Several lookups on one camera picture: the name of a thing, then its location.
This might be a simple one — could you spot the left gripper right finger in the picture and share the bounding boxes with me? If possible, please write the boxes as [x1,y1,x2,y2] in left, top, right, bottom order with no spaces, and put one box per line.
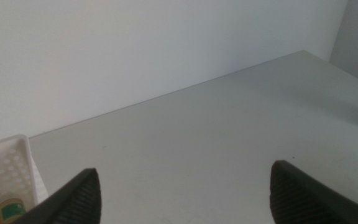
[269,160,358,224]

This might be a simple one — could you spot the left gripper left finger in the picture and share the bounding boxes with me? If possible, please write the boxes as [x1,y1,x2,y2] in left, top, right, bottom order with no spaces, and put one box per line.
[11,167,103,224]

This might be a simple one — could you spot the white perforated plastic basket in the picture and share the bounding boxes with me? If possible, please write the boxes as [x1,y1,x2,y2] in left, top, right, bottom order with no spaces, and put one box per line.
[0,134,50,224]

